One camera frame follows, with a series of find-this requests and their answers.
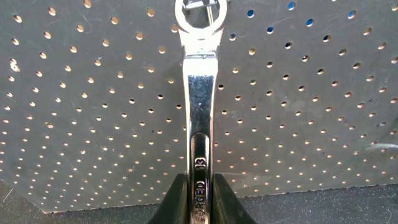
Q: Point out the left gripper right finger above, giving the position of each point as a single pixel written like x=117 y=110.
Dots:
x=227 y=208

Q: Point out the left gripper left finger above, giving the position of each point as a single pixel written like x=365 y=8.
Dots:
x=175 y=205

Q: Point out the wrench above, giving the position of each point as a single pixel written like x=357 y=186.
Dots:
x=200 y=93

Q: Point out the black pegboard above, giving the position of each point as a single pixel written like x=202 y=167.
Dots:
x=93 y=93

